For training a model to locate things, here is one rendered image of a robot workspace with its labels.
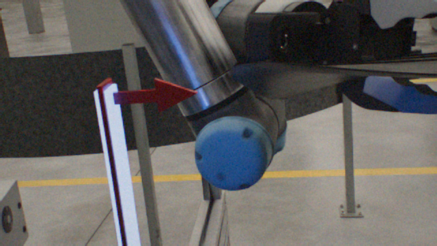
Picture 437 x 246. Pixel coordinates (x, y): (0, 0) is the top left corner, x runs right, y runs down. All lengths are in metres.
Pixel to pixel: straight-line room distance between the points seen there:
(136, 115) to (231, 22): 1.53
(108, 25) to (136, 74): 4.68
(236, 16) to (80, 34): 6.32
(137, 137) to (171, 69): 1.65
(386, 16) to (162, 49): 0.21
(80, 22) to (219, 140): 6.41
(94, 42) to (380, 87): 6.47
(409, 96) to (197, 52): 0.20
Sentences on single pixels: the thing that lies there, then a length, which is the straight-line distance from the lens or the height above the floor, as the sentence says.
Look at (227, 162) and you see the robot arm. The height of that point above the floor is 1.08.
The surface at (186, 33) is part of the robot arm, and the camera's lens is 0.54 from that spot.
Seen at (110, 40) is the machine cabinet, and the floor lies 0.36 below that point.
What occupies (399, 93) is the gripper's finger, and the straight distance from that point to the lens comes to 0.49.
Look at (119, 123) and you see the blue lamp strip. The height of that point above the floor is 1.16.
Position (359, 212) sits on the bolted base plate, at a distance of 2.79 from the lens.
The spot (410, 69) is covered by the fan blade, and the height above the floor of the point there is 1.20.
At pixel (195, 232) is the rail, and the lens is 0.88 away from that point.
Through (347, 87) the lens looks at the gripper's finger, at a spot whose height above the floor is 1.14.
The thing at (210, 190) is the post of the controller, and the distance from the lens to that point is 0.99.
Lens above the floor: 1.27
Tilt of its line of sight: 17 degrees down
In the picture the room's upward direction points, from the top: 6 degrees counter-clockwise
